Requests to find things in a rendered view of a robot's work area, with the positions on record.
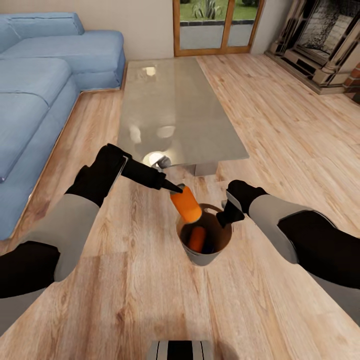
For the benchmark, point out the can of soda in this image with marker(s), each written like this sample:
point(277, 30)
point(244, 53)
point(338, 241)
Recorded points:
point(208, 248)
point(186, 204)
point(197, 238)

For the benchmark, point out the trash can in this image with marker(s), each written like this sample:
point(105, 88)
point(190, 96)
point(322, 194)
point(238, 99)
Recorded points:
point(219, 236)

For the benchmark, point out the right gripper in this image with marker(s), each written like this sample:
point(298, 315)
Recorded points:
point(229, 217)

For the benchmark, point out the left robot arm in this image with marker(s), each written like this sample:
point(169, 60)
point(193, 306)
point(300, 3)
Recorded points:
point(52, 249)

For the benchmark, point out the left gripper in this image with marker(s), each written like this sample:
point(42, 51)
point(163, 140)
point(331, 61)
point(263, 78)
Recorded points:
point(154, 179)

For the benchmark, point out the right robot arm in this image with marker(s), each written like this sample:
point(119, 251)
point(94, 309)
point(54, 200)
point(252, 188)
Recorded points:
point(302, 235)

